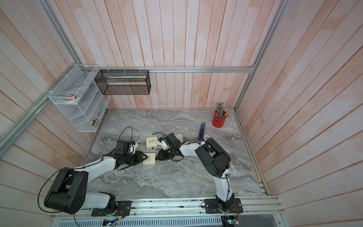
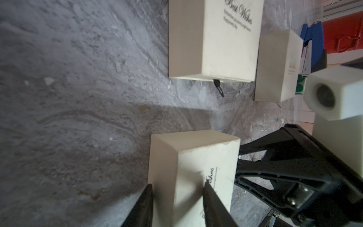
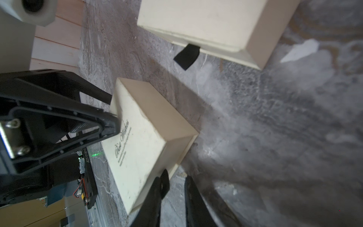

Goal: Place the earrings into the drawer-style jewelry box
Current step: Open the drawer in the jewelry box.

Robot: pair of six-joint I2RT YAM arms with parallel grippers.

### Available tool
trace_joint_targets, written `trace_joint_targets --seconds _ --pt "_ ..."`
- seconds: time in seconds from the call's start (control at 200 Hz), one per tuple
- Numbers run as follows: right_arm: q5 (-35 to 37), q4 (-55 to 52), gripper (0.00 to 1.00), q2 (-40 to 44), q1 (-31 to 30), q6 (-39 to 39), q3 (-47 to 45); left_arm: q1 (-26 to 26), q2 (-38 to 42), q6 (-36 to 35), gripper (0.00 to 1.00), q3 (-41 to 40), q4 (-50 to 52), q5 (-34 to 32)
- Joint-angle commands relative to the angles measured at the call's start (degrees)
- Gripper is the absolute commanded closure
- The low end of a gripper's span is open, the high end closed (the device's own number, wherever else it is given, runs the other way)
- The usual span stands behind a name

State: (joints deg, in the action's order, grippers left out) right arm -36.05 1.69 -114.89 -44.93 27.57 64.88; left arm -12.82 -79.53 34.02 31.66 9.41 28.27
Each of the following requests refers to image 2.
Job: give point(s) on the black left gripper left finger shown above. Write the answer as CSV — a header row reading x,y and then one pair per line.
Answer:
x,y
141,214

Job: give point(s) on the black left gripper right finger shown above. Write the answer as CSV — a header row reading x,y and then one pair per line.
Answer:
x,y
216,215

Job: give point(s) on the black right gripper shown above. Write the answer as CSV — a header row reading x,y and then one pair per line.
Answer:
x,y
337,190

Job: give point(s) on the cream drawer jewelry box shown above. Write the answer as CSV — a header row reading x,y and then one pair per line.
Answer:
x,y
180,164

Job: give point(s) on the cream small gift box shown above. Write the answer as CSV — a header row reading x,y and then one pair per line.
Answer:
x,y
278,66

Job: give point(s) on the cream large gift box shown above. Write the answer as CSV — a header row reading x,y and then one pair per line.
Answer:
x,y
214,40

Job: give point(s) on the red pencil cup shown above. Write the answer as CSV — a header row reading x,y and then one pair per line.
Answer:
x,y
344,33

